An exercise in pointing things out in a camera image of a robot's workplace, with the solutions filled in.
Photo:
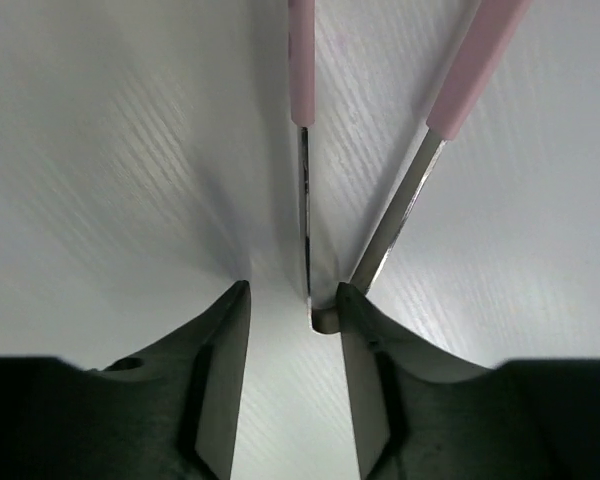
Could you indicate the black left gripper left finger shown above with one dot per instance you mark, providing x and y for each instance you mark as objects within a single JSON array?
[{"x": 167, "y": 411}]

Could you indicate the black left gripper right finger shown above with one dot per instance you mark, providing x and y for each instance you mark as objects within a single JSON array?
[{"x": 419, "y": 412}]

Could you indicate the pink handled metal tongs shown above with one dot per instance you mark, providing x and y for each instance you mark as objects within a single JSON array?
[{"x": 487, "y": 38}]

